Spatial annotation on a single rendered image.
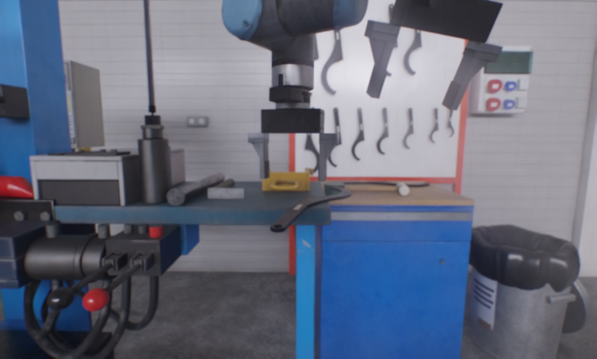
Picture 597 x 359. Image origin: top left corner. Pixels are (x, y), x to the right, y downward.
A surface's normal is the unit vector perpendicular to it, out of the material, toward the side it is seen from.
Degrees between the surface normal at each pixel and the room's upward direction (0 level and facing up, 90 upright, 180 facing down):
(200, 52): 90
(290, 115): 90
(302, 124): 90
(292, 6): 114
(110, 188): 90
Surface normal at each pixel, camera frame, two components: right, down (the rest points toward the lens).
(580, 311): -0.94, 0.25
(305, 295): 0.00, 0.13
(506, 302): -0.75, 0.14
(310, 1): -0.46, 0.55
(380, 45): 0.09, 0.51
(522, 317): -0.44, 0.17
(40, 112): 1.00, 0.00
